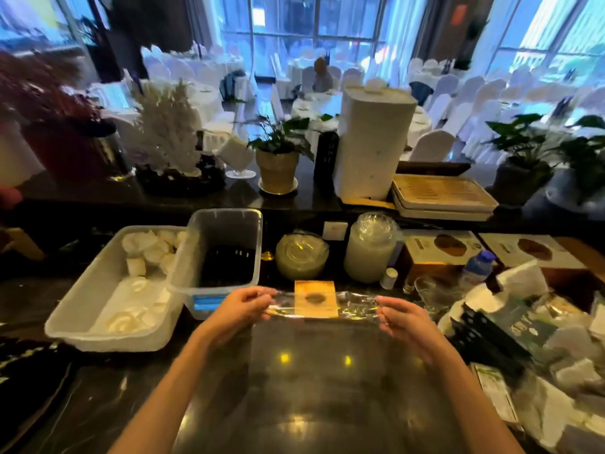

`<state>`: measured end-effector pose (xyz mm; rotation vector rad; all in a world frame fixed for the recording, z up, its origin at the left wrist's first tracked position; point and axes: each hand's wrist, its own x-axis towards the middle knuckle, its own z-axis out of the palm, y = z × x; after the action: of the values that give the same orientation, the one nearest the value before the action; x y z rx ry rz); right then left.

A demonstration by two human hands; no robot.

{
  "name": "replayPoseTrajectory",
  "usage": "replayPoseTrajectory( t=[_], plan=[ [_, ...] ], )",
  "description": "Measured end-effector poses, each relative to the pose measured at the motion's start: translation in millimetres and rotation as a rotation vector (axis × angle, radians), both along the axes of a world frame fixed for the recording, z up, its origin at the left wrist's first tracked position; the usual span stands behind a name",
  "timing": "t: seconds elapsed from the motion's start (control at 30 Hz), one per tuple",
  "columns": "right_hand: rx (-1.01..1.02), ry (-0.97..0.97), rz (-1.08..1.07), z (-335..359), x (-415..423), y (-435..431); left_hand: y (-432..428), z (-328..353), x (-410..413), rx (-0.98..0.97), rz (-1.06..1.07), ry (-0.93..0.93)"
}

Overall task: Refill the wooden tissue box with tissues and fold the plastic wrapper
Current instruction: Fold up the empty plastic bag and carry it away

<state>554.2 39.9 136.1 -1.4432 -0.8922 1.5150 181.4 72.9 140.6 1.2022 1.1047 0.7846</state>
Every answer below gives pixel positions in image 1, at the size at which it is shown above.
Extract person's right hand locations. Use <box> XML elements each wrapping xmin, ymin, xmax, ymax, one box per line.
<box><xmin>376</xmin><ymin>296</ymin><xmax>447</xmax><ymax>366</ymax></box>

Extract person's left hand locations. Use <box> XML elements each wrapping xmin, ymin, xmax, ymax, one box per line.
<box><xmin>200</xmin><ymin>286</ymin><xmax>280</xmax><ymax>349</ymax></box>

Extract wooden tissue box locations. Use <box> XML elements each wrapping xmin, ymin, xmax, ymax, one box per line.
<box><xmin>294</xmin><ymin>280</ymin><xmax>340</xmax><ymax>320</ymax></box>

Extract clear plastic bag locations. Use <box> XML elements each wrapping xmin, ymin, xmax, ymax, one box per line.
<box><xmin>245</xmin><ymin>289</ymin><xmax>412</xmax><ymax>454</ymax></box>

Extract person's left forearm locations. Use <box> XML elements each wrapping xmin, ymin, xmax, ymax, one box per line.
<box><xmin>108</xmin><ymin>325</ymin><xmax>228</xmax><ymax>454</ymax></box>

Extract person's right forearm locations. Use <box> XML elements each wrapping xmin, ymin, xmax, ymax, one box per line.
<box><xmin>420</xmin><ymin>347</ymin><xmax>526</xmax><ymax>454</ymax></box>

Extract tea box with brown print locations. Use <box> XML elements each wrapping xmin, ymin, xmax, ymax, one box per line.
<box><xmin>401</xmin><ymin>230</ymin><xmax>488</xmax><ymax>284</ymax></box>
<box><xmin>480</xmin><ymin>233</ymin><xmax>587</xmax><ymax>270</ymax></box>

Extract small labelled cardboard box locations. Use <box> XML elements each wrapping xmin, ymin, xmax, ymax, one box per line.
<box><xmin>470</xmin><ymin>361</ymin><xmax>523</xmax><ymax>429</ymax></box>

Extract clear stemmed glass dish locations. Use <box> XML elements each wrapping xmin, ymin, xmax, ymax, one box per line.
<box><xmin>415</xmin><ymin>274</ymin><xmax>466</xmax><ymax>317</ymax></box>

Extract stack of black chopsticks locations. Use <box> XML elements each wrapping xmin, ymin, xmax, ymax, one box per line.
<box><xmin>200</xmin><ymin>244</ymin><xmax>256</xmax><ymax>288</ymax></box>

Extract tall wrapped stack of cups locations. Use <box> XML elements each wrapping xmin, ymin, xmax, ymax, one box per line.
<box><xmin>343</xmin><ymin>211</ymin><xmax>400</xmax><ymax>284</ymax></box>

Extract wrapped stack of round lids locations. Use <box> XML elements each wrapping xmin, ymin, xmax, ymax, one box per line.
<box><xmin>275</xmin><ymin>231</ymin><xmax>330</xmax><ymax>281</ymax></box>

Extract water bottle with blue cap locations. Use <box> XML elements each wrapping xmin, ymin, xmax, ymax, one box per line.
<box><xmin>458</xmin><ymin>250</ymin><xmax>497</xmax><ymax>291</ymax></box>

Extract clear bin with blue latch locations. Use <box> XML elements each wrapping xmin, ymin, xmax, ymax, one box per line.
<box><xmin>168</xmin><ymin>208</ymin><xmax>263</xmax><ymax>321</ymax></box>

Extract pile of rolled white towels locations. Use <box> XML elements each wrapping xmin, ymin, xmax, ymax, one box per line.
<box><xmin>106</xmin><ymin>230</ymin><xmax>188</xmax><ymax>334</ymax></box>

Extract white saucer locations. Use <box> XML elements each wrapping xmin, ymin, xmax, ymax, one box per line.
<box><xmin>258</xmin><ymin>177</ymin><xmax>299</xmax><ymax>196</ymax></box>

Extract yellow wooden board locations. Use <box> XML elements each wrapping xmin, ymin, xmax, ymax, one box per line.
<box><xmin>340</xmin><ymin>195</ymin><xmax>396</xmax><ymax>211</ymax></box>

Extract stacked wooden tea trays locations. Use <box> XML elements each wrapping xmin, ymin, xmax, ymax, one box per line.
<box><xmin>391</xmin><ymin>174</ymin><xmax>500</xmax><ymax>222</ymax></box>

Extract black ornament base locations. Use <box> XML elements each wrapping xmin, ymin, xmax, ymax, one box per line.
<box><xmin>134</xmin><ymin>153</ymin><xmax>228</xmax><ymax>197</ymax></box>

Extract green plant in tan pot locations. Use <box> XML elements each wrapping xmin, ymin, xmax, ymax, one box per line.
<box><xmin>236</xmin><ymin>113</ymin><xmax>339</xmax><ymax>194</ymax></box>

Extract white napkin in stemmed glass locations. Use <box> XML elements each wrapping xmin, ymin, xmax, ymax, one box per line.
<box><xmin>216</xmin><ymin>135</ymin><xmax>258</xmax><ymax>179</ymax></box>

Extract black flat tray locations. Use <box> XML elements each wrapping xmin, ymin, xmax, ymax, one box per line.
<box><xmin>395</xmin><ymin>161</ymin><xmax>472</xmax><ymax>177</ymax></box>

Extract white plastic bin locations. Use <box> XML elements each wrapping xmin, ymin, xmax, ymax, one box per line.
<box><xmin>45</xmin><ymin>225</ymin><xmax>190</xmax><ymax>353</ymax></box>

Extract clear bag of white items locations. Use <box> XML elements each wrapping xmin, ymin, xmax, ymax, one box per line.
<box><xmin>510</xmin><ymin>293</ymin><xmax>605</xmax><ymax>454</ymax></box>

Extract black cylinder device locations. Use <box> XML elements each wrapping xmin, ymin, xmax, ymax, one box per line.
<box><xmin>313</xmin><ymin>131</ymin><xmax>340</xmax><ymax>190</ymax></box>

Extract leafy plant in dark pot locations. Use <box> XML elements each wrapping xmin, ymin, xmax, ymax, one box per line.
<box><xmin>543</xmin><ymin>114</ymin><xmax>605</xmax><ymax>218</ymax></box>
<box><xmin>484</xmin><ymin>113</ymin><xmax>561</xmax><ymax>206</ymax></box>

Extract large white paper roll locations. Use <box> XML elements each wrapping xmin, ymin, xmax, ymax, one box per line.
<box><xmin>333</xmin><ymin>79</ymin><xmax>419</xmax><ymax>201</ymax></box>

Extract pale coral ornament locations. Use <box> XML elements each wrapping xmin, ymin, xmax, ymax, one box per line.
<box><xmin>125</xmin><ymin>79</ymin><xmax>204</xmax><ymax>178</ymax></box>

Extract silver metal bucket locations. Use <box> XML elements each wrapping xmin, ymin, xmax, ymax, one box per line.
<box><xmin>87</xmin><ymin>120</ymin><xmax>135</xmax><ymax>183</ymax></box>

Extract round white dining table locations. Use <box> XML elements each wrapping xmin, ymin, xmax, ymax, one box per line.
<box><xmin>285</xmin><ymin>56</ymin><xmax>365</xmax><ymax>98</ymax></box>
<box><xmin>89</xmin><ymin>79</ymin><xmax>226</xmax><ymax>137</ymax></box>
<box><xmin>291</xmin><ymin>89</ymin><xmax>434</xmax><ymax>147</ymax></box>
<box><xmin>141</xmin><ymin>49</ymin><xmax>246</xmax><ymax>86</ymax></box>

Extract wooden stand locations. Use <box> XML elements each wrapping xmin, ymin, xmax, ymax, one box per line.
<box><xmin>2</xmin><ymin>226</ymin><xmax>46</xmax><ymax>262</ymax></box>

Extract black tray with fringed cloth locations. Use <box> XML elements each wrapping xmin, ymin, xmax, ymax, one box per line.
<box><xmin>0</xmin><ymin>337</ymin><xmax>76</xmax><ymax>445</ymax></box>

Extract group of white covered chairs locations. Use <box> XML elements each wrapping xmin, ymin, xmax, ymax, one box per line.
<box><xmin>141</xmin><ymin>42</ymin><xmax>605</xmax><ymax>166</ymax></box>

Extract red vase with red flowers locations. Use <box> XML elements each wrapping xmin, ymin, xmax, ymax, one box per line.
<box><xmin>0</xmin><ymin>51</ymin><xmax>112</xmax><ymax>185</ymax></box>

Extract large glass window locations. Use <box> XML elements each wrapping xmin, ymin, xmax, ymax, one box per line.
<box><xmin>487</xmin><ymin>0</ymin><xmax>605</xmax><ymax>90</ymax></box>
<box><xmin>207</xmin><ymin>0</ymin><xmax>417</xmax><ymax>79</ymax></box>

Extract white round pedestal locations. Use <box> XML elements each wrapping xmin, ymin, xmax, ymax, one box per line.
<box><xmin>0</xmin><ymin>120</ymin><xmax>46</xmax><ymax>187</ymax></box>

